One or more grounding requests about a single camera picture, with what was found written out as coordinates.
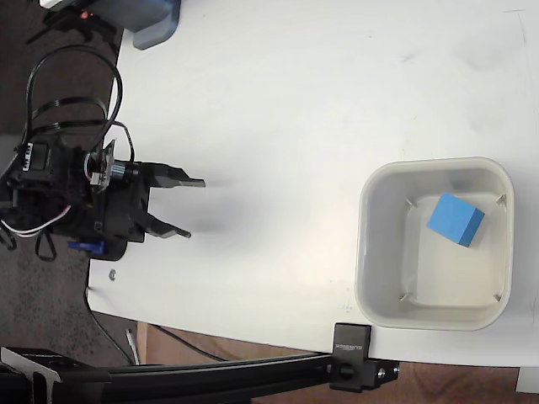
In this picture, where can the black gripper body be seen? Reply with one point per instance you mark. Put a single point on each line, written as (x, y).
(122, 206)

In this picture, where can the blue cube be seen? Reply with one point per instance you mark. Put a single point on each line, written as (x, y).
(452, 219)

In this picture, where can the black six-joint robot arm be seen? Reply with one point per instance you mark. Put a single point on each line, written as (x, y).
(46, 185)

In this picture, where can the white square plastic bin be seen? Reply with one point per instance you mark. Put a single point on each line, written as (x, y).
(433, 278)

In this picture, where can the blue clamp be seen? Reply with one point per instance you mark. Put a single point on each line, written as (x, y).
(86, 246)

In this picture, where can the small metal nut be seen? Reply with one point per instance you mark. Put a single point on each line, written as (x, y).
(112, 274)

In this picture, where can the gray-blue device base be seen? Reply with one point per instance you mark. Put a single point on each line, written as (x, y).
(147, 21)

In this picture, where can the black device with red light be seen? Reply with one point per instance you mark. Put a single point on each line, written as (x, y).
(76, 21)

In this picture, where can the white sheet corner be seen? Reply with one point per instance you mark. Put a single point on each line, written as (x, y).
(528, 381)

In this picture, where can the gripper camera board with lens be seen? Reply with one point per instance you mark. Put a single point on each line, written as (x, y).
(109, 166)

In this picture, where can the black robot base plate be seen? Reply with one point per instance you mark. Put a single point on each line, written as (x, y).
(115, 250)

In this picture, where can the black metal stand frame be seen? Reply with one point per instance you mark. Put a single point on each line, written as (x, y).
(29, 374)

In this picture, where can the black table clamp bracket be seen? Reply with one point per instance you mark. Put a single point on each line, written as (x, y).
(351, 357)

